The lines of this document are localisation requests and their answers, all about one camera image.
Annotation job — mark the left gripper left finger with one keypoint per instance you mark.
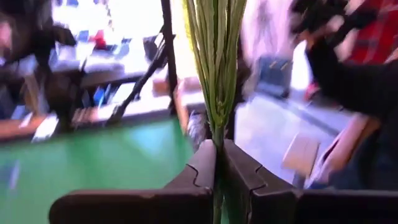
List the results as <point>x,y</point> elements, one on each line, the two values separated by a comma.
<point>174,205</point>

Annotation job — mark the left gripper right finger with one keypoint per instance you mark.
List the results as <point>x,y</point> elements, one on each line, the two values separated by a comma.
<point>311,208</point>

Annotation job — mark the blue artificial flower bunch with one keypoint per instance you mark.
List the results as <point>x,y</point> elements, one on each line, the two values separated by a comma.
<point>217,62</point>

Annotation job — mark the tan cardboard box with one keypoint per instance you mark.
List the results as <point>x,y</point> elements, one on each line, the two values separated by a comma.
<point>301,155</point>

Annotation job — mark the green table mat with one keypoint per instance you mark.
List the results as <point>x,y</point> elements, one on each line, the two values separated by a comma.
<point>93,161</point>

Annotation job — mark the person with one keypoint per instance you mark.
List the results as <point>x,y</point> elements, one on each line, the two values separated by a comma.
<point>357,84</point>
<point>31,40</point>

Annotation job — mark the thin black tripod stand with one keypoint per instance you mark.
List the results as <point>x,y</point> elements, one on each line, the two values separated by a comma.
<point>169,46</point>

